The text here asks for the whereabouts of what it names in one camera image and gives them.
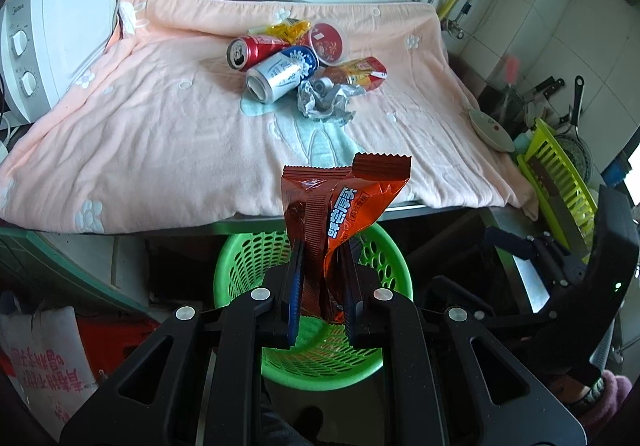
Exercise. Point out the white printed bag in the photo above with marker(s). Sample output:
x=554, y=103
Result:
x=50, y=363

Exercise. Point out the white microwave oven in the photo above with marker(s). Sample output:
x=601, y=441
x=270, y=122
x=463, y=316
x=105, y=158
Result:
x=46, y=45

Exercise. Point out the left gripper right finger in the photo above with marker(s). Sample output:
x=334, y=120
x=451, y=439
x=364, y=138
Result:
x=377, y=317

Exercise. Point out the yellow-green dish rack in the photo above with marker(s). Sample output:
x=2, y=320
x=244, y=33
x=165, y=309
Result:
x=564, y=198

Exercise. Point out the right hand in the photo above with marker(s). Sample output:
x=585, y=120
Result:
x=594, y=407

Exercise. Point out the green plastic basket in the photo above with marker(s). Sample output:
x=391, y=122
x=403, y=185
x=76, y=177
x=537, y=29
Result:
x=321, y=359

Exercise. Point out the orange juice pouch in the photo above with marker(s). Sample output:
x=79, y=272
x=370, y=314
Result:
x=369, y=73

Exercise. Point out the orange snack wrapper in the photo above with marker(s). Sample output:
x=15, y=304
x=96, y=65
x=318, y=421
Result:
x=324, y=208

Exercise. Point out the red lidded cup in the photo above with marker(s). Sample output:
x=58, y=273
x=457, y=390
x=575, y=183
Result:
x=327, y=41

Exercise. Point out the silver foil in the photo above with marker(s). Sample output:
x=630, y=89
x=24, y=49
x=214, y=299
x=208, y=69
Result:
x=323, y=101

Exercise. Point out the yellow snack wrapper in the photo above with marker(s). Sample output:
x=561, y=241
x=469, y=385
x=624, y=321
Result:
x=289, y=30

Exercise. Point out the red soda can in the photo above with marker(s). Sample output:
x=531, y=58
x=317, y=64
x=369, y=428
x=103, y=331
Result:
x=248, y=50

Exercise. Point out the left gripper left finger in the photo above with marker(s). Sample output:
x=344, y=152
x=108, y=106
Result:
x=265, y=317

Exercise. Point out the white round scale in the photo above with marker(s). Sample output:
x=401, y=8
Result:
x=491, y=132

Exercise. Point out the pink blanket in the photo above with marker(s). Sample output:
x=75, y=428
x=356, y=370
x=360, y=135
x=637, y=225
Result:
x=159, y=132

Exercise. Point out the blue silver milk can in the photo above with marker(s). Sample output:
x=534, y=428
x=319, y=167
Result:
x=273, y=78

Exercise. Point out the black frying pan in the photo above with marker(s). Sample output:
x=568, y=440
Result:
x=569, y=140

